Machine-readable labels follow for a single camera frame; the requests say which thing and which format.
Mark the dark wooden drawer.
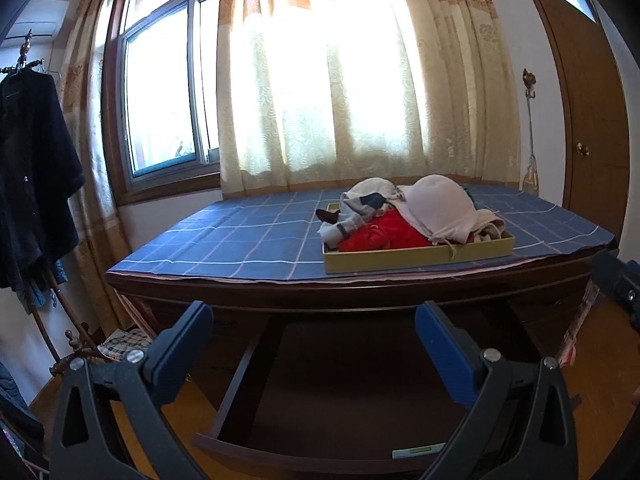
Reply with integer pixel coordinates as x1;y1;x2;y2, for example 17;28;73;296
192;310;531;476

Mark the dark wooden desk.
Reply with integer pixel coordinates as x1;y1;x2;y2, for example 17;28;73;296
105;240;621;376

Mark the blue checked tablecloth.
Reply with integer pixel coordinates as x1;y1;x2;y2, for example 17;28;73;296
106;182;617;281

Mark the brown wooden door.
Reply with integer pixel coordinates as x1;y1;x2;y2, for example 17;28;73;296
520;0;631;241

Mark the white air conditioner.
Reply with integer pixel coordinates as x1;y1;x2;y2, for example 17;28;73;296
12;0;71;41

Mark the beige patterned side curtain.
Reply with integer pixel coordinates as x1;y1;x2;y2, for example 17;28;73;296
57;0;133;331

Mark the checked cloth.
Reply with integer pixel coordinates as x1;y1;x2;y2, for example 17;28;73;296
97;327;153;361

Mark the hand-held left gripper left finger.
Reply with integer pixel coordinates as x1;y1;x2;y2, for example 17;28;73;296
50;300;216;480

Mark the wooden coat rack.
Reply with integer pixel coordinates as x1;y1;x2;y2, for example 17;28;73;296
0;30;111;376

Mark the shallow yellow cardboard tray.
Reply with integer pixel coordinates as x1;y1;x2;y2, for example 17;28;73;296
322;202;516;275

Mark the teal hanging garment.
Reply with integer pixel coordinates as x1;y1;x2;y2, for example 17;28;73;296
20;260;68;308

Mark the grey striped garment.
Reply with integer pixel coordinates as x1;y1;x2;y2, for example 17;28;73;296
318;192;396;241

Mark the blue jacket heap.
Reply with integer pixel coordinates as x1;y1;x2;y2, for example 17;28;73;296
0;360;46;461

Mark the white dotted underwear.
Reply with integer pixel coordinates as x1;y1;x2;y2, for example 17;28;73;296
345;177;398;200

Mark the dark hanging jacket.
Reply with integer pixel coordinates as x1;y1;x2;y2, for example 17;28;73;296
0;70;86;291

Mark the wood framed window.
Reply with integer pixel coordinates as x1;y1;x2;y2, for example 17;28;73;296
102;0;223;206

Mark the pink lace bra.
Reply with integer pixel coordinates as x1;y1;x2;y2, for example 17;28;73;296
397;175;481;241

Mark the cream lace curtain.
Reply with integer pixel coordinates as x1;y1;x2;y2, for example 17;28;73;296
217;0;523;198

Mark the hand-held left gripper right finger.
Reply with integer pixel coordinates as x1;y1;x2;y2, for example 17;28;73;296
415;301;581;480

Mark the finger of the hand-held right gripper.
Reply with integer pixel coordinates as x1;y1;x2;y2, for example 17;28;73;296
591;250;630;306

